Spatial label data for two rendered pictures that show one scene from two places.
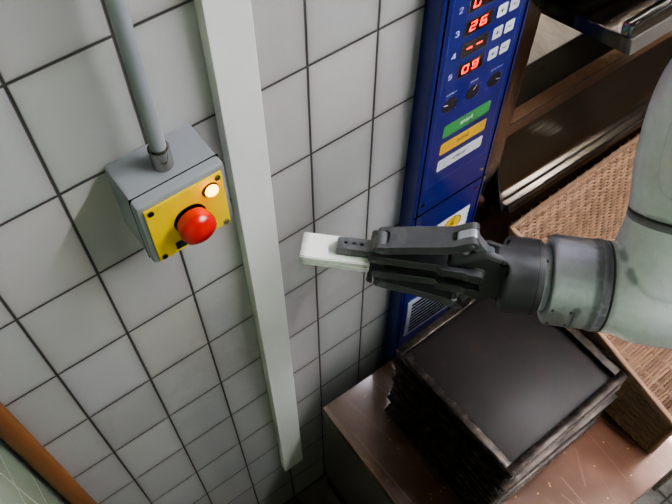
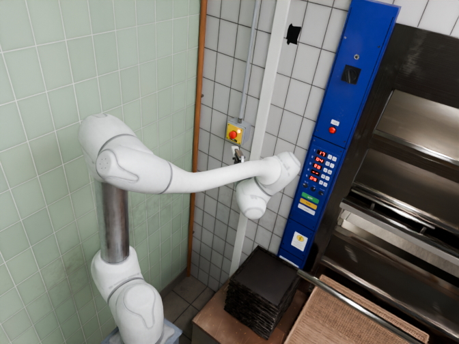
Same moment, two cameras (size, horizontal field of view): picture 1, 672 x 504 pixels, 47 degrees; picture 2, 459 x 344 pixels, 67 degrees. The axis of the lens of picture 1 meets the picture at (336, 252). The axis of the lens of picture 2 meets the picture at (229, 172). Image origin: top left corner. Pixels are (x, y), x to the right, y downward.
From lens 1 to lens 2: 1.25 m
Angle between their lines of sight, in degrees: 48
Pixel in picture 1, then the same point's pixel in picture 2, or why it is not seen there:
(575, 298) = not seen: hidden behind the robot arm
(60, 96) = (235, 97)
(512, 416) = (249, 278)
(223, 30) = (261, 108)
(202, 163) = (242, 126)
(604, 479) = not seen: outside the picture
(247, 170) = (255, 146)
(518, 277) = not seen: hidden behind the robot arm
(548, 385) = (265, 288)
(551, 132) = (352, 258)
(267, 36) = (271, 121)
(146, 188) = (233, 121)
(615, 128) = (379, 291)
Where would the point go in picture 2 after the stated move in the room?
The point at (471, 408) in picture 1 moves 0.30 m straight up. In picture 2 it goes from (248, 267) to (257, 227)
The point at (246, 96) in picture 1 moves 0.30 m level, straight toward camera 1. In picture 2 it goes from (260, 127) to (203, 136)
